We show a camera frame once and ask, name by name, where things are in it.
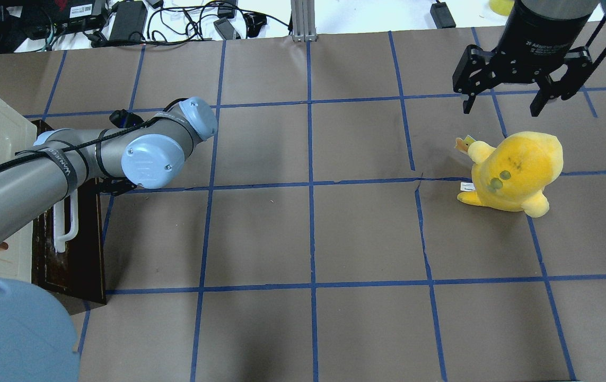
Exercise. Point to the dark wooden drawer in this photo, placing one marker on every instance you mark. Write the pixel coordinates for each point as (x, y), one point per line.
(76, 276)

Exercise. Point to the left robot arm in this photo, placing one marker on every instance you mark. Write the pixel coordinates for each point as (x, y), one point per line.
(37, 335)

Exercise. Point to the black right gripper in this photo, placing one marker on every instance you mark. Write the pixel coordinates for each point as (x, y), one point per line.
(539, 34)

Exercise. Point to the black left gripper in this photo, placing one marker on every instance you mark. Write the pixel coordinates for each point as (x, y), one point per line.
(113, 184)

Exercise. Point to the black power adapter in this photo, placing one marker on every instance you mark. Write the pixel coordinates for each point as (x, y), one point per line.
(441, 15)

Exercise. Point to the aluminium frame post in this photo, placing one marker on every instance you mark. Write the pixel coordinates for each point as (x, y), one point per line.
(304, 28)

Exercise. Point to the black power brick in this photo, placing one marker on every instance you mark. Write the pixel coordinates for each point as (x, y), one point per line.
(128, 24)

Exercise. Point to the yellow plush toy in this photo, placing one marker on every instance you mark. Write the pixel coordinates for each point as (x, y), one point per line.
(513, 175)

